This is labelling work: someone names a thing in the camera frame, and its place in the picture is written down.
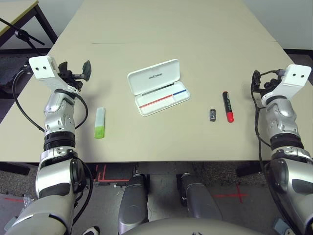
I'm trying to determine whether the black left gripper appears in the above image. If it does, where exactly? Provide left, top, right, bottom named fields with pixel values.
left=58, top=60, right=92, bottom=91

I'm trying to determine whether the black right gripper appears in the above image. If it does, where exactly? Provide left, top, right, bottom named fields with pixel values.
left=252, top=70, right=282, bottom=95

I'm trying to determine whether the black marker with red cap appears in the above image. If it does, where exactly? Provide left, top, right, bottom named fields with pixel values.
left=222, top=91, right=235, bottom=123

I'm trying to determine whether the green translucent highlighter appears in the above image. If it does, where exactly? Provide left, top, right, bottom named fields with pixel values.
left=94, top=107, right=106, bottom=140

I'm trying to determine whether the white Unitree pencil case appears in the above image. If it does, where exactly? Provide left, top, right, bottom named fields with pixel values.
left=127, top=58, right=191, bottom=117

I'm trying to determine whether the black tripod stand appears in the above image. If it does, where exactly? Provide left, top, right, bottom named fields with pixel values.
left=0, top=17, right=46, bottom=56

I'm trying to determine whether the side table with black legs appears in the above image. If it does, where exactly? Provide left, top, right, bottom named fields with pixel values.
left=0, top=0, right=59, bottom=49

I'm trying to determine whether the grey robot right leg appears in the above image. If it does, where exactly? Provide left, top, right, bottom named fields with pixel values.
left=179, top=172, right=223, bottom=221

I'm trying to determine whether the blue grey floor pedal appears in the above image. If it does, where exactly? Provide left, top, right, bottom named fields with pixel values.
left=273, top=218, right=289, bottom=235

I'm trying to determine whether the grey robot torso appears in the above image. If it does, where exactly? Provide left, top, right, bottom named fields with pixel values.
left=122, top=218, right=269, bottom=235

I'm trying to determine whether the white robot left foot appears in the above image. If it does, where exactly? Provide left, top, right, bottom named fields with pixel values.
left=82, top=225, right=100, bottom=235

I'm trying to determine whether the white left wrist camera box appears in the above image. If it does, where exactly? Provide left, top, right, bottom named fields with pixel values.
left=28, top=55, right=81, bottom=93

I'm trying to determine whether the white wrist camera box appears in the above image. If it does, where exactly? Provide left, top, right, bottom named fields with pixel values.
left=28, top=55, right=81, bottom=93
left=261, top=64, right=312, bottom=103

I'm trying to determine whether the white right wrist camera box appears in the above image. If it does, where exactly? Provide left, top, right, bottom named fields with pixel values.
left=261, top=64, right=312, bottom=103

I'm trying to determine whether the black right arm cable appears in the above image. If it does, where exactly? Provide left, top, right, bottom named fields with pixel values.
left=251, top=69, right=298, bottom=235

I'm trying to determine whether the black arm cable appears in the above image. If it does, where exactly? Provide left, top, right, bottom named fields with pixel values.
left=11, top=65, right=93, bottom=235
left=251, top=69, right=298, bottom=235

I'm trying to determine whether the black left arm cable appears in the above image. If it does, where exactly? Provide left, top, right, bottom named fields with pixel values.
left=11, top=65, right=93, bottom=235

